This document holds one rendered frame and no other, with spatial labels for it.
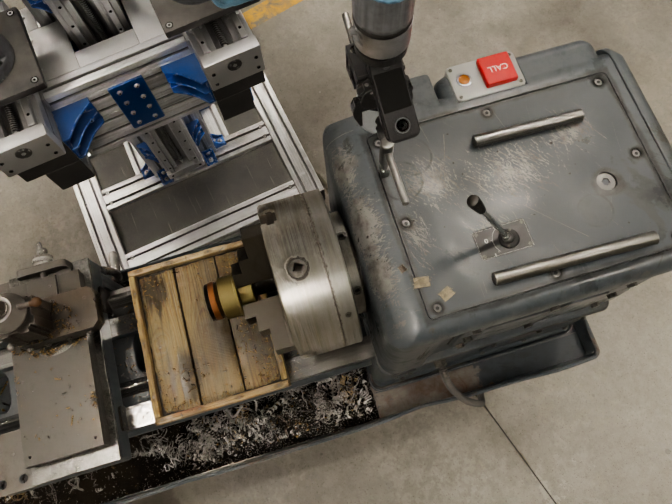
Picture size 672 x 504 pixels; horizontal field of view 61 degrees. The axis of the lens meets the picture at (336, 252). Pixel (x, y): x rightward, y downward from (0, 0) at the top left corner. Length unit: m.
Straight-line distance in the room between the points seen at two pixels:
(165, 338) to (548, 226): 0.86
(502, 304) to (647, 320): 1.54
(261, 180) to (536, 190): 1.34
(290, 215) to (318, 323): 0.20
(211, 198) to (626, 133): 1.50
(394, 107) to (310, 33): 2.01
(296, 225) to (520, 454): 1.47
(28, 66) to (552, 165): 1.08
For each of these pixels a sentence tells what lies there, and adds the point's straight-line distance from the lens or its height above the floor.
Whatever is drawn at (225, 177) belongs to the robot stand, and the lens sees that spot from 2.23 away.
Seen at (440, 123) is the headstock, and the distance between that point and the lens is 1.08.
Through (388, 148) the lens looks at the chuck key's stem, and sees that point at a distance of 0.92.
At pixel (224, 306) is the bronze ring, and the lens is 1.12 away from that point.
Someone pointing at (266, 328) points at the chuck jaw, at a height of 1.11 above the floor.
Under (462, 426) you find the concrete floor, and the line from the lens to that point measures 2.21.
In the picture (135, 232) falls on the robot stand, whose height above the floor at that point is 0.21.
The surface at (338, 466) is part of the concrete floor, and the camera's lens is 2.18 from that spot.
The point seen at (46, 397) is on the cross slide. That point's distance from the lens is 1.37.
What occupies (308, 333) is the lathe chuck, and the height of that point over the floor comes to 1.17.
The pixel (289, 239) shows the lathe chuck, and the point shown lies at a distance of 1.00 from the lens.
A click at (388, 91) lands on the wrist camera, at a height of 1.51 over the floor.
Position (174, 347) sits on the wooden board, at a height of 0.89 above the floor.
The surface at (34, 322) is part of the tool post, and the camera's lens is 1.26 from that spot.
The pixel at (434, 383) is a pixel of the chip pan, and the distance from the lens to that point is 1.66.
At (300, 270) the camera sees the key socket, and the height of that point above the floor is 1.21.
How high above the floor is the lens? 2.18
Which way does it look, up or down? 72 degrees down
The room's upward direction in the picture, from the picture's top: 6 degrees counter-clockwise
